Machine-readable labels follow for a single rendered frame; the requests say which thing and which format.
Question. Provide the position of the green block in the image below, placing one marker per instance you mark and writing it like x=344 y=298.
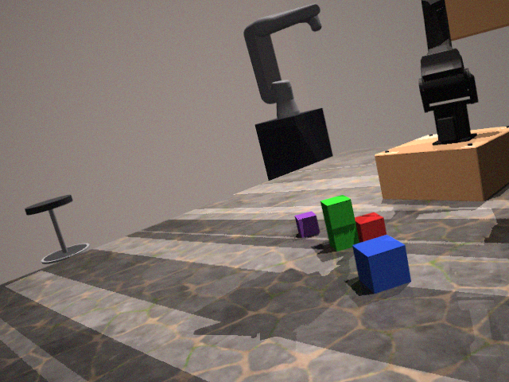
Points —
x=343 y=238
x=338 y=212

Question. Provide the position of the blue cube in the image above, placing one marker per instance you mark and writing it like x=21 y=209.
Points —
x=382 y=263

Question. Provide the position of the purple cube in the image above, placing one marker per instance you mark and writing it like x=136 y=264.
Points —
x=307 y=224

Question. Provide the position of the red block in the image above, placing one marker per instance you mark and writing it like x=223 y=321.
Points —
x=370 y=226

